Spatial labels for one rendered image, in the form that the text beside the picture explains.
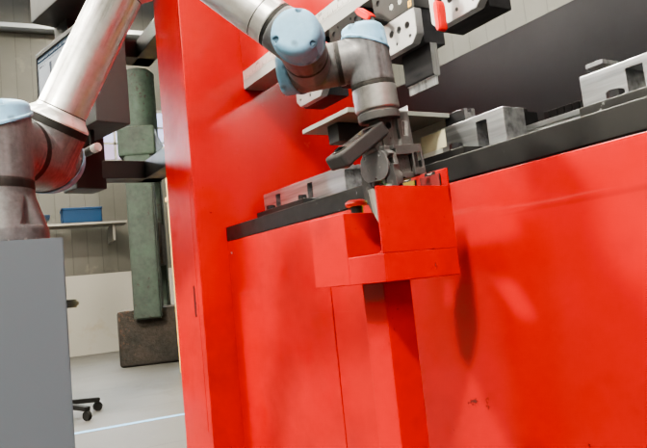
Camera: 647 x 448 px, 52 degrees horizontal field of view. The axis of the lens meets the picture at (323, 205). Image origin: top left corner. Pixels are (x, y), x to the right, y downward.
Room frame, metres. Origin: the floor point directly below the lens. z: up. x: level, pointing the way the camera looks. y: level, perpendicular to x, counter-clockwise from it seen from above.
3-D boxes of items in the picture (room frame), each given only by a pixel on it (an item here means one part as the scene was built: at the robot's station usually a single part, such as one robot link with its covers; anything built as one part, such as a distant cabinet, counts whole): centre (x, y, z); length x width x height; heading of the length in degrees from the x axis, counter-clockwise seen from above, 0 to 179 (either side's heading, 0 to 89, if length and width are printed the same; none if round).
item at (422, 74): (1.47, -0.26, 1.13); 0.10 x 0.02 x 0.10; 32
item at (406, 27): (1.49, -0.24, 1.26); 0.15 x 0.09 x 0.17; 32
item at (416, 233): (1.14, -0.09, 0.75); 0.20 x 0.16 x 0.18; 34
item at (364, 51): (1.09, -0.10, 1.04); 0.09 x 0.08 x 0.11; 85
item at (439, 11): (1.31, -0.28, 1.20); 0.04 x 0.02 x 0.10; 122
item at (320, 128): (1.39, -0.13, 1.00); 0.26 x 0.18 x 0.01; 122
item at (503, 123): (1.43, -0.28, 0.92); 0.39 x 0.06 x 0.10; 32
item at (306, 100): (1.83, -0.03, 1.26); 0.15 x 0.09 x 0.17; 32
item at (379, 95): (1.09, -0.11, 0.96); 0.08 x 0.08 x 0.05
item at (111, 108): (2.21, 0.80, 1.42); 0.45 x 0.12 x 0.36; 45
